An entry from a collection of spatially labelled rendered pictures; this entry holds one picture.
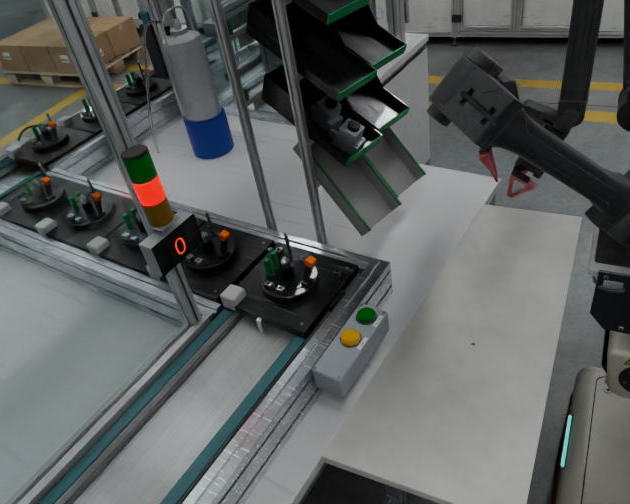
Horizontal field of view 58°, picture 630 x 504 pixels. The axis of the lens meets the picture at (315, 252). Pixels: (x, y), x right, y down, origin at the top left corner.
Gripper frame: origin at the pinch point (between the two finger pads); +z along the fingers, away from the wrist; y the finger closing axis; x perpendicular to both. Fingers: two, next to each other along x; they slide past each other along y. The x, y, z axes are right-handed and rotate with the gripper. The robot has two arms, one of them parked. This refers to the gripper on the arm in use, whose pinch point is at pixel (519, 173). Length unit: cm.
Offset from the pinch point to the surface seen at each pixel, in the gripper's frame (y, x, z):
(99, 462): 78, 67, 20
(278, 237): 63, 0, 5
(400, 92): 62, -144, -4
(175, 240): 61, 40, -13
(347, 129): 33.5, 3.4, -19.2
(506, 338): 8.3, 12.6, 33.4
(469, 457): 14, 43, 39
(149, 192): 58, 44, -24
